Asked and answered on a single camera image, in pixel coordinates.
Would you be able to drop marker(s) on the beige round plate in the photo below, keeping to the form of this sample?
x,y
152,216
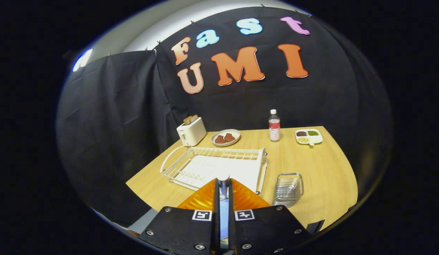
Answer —
x,y
237,134

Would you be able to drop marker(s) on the pile of yellow beans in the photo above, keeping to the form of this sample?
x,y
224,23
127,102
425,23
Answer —
x,y
303,140

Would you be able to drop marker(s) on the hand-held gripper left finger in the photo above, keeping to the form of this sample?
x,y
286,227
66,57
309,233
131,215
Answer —
x,y
217,212

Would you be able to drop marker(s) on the white divided dish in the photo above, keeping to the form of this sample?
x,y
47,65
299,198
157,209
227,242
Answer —
x,y
317,140

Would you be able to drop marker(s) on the pile of brown beans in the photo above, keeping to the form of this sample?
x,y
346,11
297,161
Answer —
x,y
301,134

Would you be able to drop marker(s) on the light blue plate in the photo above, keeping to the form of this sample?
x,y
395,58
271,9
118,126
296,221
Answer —
x,y
223,219

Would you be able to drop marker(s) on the brown meat patty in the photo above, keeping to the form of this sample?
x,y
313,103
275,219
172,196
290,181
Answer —
x,y
220,139
229,137

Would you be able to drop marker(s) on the clear bottle with red label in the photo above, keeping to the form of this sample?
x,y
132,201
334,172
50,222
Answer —
x,y
274,129

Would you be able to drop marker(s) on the black backdrop cloth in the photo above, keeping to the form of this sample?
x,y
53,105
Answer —
x,y
117,124

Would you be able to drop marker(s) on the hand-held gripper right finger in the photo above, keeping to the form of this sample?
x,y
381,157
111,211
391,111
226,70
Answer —
x,y
231,212

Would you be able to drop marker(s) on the brown toast slice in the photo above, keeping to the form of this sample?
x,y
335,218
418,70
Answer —
x,y
187,120
194,118

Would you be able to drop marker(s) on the cream white toaster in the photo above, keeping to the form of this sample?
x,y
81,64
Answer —
x,y
193,134

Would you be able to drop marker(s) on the bright tube light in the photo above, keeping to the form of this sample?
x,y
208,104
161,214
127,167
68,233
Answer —
x,y
83,60

